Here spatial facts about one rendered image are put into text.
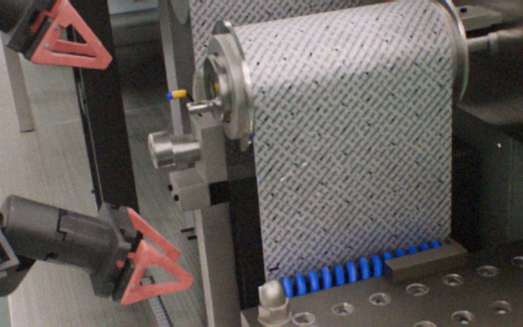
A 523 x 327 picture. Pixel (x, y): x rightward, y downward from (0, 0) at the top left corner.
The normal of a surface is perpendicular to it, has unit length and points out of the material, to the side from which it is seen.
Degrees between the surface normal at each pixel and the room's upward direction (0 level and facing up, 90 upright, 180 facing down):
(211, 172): 90
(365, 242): 90
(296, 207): 90
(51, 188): 0
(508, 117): 90
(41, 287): 0
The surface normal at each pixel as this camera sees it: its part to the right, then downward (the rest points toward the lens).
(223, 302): 0.32, 0.36
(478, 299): -0.08, -0.91
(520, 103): -0.95, 0.19
